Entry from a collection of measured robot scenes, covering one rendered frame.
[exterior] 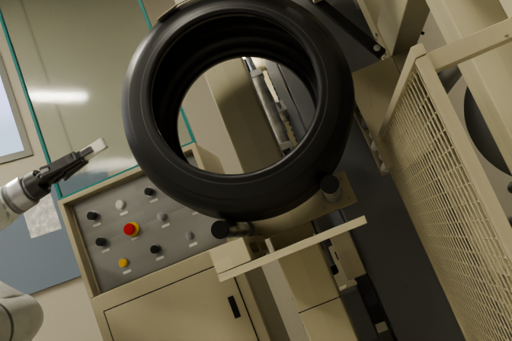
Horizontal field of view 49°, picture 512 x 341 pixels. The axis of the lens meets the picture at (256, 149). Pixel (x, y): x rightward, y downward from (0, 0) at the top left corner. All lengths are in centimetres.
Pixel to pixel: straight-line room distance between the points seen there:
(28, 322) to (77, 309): 245
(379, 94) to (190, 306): 95
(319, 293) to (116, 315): 75
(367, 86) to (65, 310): 307
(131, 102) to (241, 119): 47
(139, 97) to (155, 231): 80
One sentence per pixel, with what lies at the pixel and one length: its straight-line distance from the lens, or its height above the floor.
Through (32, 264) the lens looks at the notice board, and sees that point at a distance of 427.
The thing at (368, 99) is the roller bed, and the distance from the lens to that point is 167.
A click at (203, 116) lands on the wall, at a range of 469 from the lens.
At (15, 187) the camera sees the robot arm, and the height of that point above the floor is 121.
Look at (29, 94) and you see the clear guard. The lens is 234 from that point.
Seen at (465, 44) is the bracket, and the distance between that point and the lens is 90.
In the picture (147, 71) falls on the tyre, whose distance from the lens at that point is 140.
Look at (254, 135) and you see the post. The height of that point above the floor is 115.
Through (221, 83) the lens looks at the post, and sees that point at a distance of 179.
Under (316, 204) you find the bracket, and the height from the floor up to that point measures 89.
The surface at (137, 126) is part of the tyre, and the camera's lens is 138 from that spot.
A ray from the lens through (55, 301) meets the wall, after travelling 426.
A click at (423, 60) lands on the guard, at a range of 87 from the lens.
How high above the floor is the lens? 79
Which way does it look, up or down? 11 degrees up
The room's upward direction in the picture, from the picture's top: 22 degrees counter-clockwise
